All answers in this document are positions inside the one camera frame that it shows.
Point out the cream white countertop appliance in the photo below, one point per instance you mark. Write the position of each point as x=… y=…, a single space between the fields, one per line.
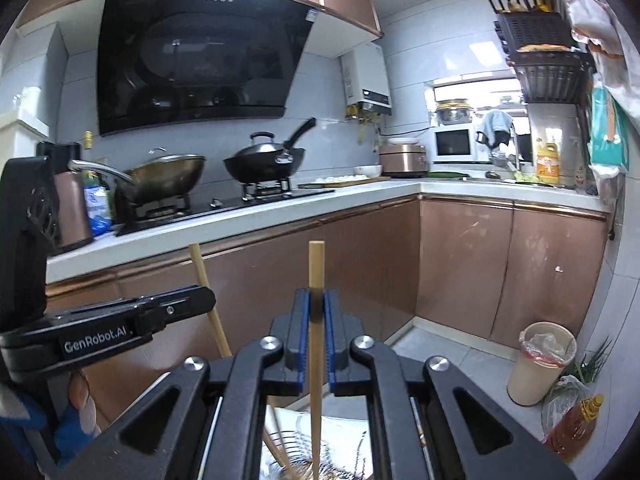
x=25 y=130

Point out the orange white hanging bag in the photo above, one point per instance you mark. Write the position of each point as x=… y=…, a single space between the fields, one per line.
x=592 y=20

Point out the white microwave oven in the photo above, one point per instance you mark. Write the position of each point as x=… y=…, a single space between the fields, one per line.
x=452 y=142

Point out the amber oil bottle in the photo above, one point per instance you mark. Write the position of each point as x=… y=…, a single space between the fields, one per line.
x=572 y=427

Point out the yellow cooking oil jug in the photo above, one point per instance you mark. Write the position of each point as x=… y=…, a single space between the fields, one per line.
x=547 y=165

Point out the rose gold rice cooker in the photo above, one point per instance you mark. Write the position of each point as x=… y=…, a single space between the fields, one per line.
x=402 y=160

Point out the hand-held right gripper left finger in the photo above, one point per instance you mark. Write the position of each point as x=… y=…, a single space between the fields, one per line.
x=300 y=340

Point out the steel pot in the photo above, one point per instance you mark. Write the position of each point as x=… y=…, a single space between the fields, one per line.
x=452 y=112

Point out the crumpled clear plastic bag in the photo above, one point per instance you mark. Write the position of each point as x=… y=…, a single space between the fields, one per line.
x=560 y=397

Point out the wooden cutting board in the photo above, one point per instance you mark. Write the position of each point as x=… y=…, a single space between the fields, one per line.
x=345 y=181

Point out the kitchen window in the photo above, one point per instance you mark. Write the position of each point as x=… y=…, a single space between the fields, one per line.
x=475 y=90

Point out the teal tissue pack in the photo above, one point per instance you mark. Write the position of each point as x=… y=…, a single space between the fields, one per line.
x=607 y=125

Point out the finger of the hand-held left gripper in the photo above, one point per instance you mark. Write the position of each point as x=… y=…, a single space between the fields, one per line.
x=185 y=307
x=170 y=292

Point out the beige trash bin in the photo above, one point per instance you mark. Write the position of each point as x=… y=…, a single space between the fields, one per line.
x=535 y=375

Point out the white kitchen countertop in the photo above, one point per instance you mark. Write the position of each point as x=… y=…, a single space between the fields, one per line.
x=350 y=195

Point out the green leafy vegetable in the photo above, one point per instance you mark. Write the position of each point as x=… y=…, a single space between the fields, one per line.
x=595 y=362

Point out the black wok with lid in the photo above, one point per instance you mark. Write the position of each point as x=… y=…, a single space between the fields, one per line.
x=260 y=165

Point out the bronze wok with lid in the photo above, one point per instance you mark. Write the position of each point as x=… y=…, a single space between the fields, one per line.
x=170 y=175

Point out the grey blue cloth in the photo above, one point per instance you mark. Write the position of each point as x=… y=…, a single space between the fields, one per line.
x=495 y=127

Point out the black range hood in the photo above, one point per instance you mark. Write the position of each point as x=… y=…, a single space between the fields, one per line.
x=200 y=60

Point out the black wall rack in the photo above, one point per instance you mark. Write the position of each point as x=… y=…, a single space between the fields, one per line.
x=540 y=30

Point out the blue label plastic bottle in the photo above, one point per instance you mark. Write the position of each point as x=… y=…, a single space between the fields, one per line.
x=97 y=205

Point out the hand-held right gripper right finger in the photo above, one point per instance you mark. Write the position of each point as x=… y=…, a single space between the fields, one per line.
x=330 y=340

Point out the person's left hand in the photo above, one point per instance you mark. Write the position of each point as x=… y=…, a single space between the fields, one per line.
x=82 y=400

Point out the white water heater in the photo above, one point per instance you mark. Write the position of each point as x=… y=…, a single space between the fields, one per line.
x=367 y=75

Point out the black gas stove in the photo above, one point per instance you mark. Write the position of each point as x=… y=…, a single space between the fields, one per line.
x=225 y=205

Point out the white bowl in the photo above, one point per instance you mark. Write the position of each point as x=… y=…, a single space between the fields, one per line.
x=367 y=171

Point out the brown electric kettle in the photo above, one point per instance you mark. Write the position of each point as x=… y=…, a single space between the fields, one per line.
x=72 y=210

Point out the tan bamboo chopstick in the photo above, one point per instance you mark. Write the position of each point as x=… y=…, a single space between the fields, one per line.
x=200 y=270
x=316 y=265

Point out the white hanging plastic bag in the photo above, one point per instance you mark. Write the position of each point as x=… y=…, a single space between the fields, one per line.
x=625 y=75

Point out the copper lower cabinets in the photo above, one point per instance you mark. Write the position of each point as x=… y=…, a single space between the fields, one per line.
x=450 y=260

